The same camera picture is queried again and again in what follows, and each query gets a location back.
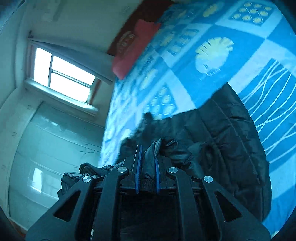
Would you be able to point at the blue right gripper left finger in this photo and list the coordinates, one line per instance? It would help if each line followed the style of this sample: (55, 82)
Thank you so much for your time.
(138, 161)

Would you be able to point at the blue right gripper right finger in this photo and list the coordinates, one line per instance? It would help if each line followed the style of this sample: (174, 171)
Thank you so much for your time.
(158, 176)

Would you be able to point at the black puffer jacket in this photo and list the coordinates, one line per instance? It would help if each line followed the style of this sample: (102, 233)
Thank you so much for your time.
(219, 139)

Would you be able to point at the white wardrobe with circles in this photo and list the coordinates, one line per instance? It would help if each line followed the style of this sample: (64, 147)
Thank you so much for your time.
(52, 144)

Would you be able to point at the red pillow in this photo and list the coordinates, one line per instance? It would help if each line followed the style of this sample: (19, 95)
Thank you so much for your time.
(144, 31)

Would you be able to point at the bright window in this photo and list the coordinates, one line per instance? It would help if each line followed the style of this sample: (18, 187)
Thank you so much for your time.
(61, 76)

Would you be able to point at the brown embroidered cushion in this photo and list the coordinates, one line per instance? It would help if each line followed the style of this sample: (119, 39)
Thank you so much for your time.
(124, 42)

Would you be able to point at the blue patterned bed sheet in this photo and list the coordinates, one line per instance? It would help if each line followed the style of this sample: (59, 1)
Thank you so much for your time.
(199, 47)

